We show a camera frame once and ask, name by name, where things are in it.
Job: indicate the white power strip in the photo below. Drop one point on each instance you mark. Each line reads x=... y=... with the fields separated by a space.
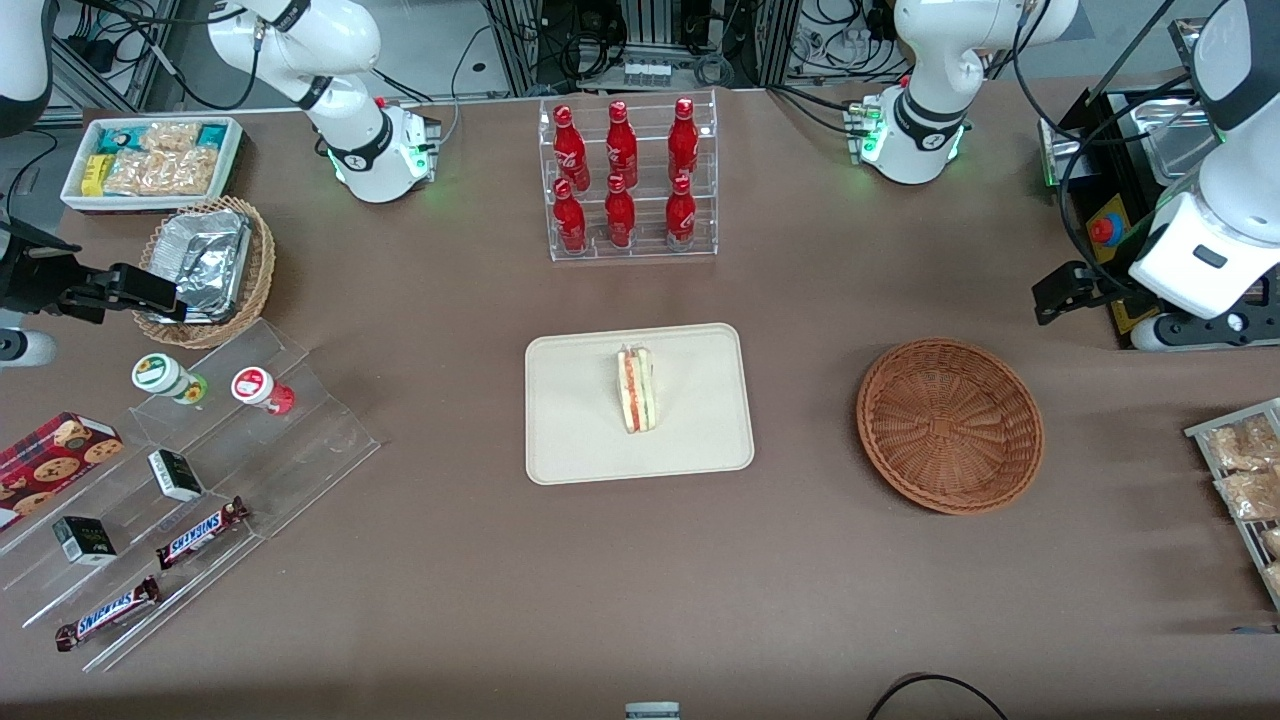
x=647 y=72

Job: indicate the red cola bottle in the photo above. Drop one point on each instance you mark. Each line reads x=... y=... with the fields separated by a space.
x=569 y=218
x=620 y=213
x=568 y=145
x=621 y=142
x=680 y=210
x=683 y=138

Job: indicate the light wicker basket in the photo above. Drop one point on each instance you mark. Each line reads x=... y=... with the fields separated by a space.
x=258 y=280

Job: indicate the cream rectangular plastic tray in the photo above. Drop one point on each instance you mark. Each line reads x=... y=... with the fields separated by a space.
x=580 y=420

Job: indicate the clear bag of snacks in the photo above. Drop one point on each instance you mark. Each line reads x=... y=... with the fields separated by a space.
x=160 y=172
x=170 y=135

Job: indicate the plastic-wrapped triangle sandwich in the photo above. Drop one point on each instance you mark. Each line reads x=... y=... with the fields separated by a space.
x=637 y=390

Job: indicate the aluminium frame rack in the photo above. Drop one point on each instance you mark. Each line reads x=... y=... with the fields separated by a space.
x=650 y=25

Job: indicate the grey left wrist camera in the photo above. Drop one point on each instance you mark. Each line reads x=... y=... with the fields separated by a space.
x=1165 y=333

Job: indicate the small black carton box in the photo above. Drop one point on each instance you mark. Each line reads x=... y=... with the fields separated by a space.
x=85 y=541
x=176 y=476

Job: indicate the silver metal tray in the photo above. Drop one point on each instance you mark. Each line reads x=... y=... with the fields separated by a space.
x=1170 y=140

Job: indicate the small white grey box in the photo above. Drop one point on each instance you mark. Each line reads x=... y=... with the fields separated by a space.
x=652 y=711

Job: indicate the yellow emergency stop box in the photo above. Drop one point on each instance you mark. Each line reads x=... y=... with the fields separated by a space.
x=1105 y=232

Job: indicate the clear bag of crackers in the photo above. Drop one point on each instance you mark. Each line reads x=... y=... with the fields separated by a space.
x=1250 y=494
x=1271 y=542
x=1274 y=577
x=1240 y=445

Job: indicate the red-lidded yogurt cup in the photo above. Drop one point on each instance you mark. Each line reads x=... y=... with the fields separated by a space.
x=258 y=388

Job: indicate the yellow snack packet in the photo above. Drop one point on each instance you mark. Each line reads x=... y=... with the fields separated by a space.
x=94 y=175

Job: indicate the white plastic snack bin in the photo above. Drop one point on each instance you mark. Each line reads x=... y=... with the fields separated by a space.
x=75 y=195

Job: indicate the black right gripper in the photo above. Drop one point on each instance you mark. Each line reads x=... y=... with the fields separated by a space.
x=38 y=281

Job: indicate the red chocolate chip cookie box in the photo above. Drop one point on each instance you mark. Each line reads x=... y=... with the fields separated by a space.
x=55 y=460

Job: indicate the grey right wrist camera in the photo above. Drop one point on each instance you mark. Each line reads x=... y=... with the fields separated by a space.
x=22 y=348

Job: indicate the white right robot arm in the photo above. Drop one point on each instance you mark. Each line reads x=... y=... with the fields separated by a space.
x=365 y=155

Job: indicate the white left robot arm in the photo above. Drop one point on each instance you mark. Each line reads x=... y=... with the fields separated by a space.
x=925 y=130

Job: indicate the stacked aluminium foil trays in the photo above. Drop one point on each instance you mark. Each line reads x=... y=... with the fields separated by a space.
x=205 y=260

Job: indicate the clear acrylic stepped shelf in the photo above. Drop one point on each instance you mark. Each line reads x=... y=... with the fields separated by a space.
x=300 y=440

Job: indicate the green-lidded sunflower cup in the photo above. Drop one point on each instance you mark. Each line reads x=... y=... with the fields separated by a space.
x=160 y=374

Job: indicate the brown round wicker basket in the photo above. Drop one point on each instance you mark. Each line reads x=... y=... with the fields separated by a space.
x=950 y=425

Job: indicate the tray of packaged crackers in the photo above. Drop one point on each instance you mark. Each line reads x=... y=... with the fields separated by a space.
x=1200 y=435

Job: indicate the teal snack packet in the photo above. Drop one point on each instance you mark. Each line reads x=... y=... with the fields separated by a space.
x=117 y=138
x=211 y=136

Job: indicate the clear acrylic bottle rack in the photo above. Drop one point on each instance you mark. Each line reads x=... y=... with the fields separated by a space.
x=645 y=245

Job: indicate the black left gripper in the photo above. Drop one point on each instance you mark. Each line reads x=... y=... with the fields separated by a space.
x=1101 y=290

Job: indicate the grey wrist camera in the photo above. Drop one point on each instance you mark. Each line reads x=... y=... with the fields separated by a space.
x=22 y=348
x=1165 y=333

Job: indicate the Snickers chocolate bar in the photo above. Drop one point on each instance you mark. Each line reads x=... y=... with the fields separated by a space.
x=200 y=533
x=107 y=612

